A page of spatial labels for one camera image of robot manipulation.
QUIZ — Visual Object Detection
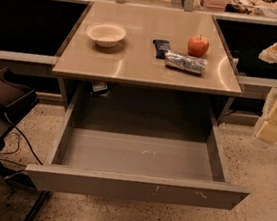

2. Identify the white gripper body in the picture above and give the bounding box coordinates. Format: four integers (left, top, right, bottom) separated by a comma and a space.
259, 43, 277, 64

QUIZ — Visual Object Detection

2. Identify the grey top drawer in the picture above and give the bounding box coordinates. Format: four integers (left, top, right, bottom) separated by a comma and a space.
26, 84, 249, 209

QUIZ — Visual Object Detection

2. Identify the red apple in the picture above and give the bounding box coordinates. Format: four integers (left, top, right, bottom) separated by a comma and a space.
187, 35, 209, 58

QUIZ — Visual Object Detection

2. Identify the silver foil snack bag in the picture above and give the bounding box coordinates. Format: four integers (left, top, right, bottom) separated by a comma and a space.
165, 51, 207, 75

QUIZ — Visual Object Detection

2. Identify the dark blue snack bar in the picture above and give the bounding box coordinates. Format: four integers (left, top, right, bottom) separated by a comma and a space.
153, 39, 171, 59

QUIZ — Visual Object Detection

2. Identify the grey metal cabinet table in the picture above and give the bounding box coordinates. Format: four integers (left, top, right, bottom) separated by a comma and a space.
53, 1, 242, 132

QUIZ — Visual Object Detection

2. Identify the white bowl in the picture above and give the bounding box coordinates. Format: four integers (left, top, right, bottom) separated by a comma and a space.
86, 22, 127, 48

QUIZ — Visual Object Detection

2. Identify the small hanging tag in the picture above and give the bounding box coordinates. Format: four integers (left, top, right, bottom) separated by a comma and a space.
91, 81, 108, 93

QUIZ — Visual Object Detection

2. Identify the black cable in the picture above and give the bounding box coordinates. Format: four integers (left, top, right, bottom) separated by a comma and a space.
0, 112, 50, 199

